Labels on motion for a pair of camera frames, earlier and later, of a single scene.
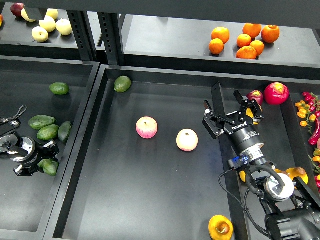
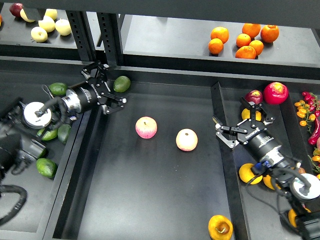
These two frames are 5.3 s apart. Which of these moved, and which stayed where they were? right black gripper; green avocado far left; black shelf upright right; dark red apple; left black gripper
Moved: right black gripper; left black gripper
Stayed: black shelf upright right; dark red apple; green avocado far left
